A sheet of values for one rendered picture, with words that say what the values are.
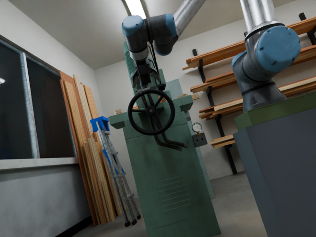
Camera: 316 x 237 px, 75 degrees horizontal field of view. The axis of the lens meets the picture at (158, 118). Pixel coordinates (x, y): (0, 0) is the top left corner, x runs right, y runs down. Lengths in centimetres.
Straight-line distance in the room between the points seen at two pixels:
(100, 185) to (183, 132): 159
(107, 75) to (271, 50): 387
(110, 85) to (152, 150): 313
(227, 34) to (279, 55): 364
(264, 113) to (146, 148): 78
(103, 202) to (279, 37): 242
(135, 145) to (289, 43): 101
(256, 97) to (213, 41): 344
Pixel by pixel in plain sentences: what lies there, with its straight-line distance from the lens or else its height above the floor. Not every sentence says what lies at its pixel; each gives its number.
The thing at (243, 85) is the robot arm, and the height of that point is 74.
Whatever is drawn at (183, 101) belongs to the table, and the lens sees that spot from 145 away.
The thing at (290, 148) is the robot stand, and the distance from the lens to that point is 93.
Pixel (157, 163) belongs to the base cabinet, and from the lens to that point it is 138.
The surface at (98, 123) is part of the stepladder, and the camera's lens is 234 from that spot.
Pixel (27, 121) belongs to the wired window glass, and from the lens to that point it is 260.
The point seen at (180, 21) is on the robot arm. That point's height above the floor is 110.
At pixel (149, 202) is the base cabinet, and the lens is 141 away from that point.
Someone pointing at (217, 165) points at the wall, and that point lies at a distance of 384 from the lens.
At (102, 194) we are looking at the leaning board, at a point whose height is 32.
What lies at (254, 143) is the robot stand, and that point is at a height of 48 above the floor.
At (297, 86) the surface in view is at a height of 105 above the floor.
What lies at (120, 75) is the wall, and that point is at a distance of 438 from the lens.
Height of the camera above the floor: 50
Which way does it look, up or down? 12 degrees up
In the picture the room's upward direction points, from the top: 15 degrees counter-clockwise
